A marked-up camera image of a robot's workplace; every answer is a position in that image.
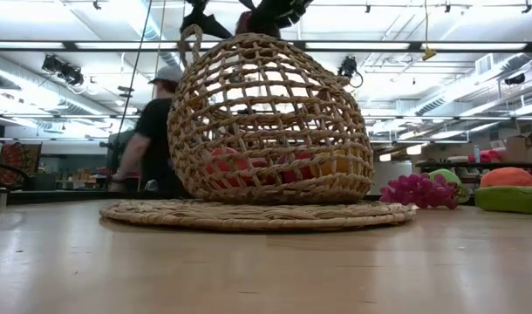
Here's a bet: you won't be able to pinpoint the black monitor on stand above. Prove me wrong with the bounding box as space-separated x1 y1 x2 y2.
99 129 136 175

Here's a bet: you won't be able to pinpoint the black overhead camera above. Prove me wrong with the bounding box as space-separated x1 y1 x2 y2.
335 55 364 88

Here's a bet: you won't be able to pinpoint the dark red apple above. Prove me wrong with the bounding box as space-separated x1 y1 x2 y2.
234 10 255 36

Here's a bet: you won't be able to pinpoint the black overhead frame bar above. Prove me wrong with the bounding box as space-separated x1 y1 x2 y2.
0 40 532 54

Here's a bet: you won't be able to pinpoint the woven straw basket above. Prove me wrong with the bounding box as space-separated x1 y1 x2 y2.
99 24 418 232

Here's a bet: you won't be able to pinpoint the yellow bell pepper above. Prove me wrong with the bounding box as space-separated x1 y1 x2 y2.
320 150 353 178

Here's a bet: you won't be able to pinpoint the bright red apple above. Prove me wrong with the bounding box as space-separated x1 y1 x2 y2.
277 151 316 184

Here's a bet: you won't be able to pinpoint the black track spotlights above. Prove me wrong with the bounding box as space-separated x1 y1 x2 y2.
41 54 85 87

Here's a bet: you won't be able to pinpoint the thin black cable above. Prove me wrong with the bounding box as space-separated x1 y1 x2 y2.
114 0 153 136

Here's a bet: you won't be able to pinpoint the purple grape bunch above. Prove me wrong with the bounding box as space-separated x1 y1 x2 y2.
379 173 459 209

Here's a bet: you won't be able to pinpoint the light green fruit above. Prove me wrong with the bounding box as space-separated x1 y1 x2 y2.
474 185 532 215

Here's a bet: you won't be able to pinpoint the black curved cable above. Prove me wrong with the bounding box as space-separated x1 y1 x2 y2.
0 159 35 193

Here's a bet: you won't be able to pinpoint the red tomato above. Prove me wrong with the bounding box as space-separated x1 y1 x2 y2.
204 147 271 187

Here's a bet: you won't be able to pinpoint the cardboard box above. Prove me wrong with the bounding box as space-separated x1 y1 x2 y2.
505 133 532 163

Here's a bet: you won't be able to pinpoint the orange fruit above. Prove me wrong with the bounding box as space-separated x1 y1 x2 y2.
479 167 532 189

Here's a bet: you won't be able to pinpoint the yellow hanging power cord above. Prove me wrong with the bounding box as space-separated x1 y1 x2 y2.
421 0 438 62

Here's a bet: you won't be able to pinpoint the person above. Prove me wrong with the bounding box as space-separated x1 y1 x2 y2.
111 65 193 195

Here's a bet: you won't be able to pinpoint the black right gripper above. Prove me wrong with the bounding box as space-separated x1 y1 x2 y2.
251 0 315 38

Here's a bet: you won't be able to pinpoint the red patterned panel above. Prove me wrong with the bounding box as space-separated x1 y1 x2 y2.
0 141 43 187

